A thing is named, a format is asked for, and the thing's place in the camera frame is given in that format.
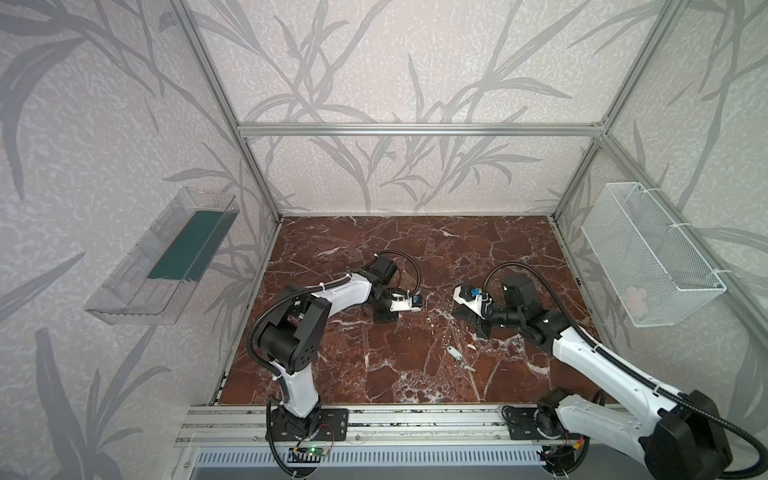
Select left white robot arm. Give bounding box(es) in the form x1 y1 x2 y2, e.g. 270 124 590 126
245 250 423 442

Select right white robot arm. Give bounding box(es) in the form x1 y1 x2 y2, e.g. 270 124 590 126
453 273 733 479

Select key with light tag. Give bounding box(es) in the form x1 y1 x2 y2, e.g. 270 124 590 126
446 346 464 364

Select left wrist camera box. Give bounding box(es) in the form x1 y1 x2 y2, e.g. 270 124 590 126
389 289 423 312

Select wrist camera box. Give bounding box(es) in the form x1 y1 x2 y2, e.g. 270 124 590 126
453 283 492 319
389 289 423 312

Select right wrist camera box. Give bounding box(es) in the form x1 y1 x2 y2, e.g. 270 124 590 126
453 283 492 319

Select white wire mesh basket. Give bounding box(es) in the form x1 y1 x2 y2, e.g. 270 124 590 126
581 182 727 328

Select white slotted cable duct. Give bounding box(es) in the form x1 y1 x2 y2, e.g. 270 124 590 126
194 445 544 468

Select aluminium frame profiles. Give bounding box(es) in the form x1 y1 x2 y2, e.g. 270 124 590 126
167 0 768 349

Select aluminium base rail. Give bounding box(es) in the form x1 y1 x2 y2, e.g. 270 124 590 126
173 403 601 448

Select clear plastic wall bin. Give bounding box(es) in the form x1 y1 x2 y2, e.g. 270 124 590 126
85 187 240 326

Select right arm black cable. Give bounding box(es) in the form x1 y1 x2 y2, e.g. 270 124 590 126
481 261 768 480

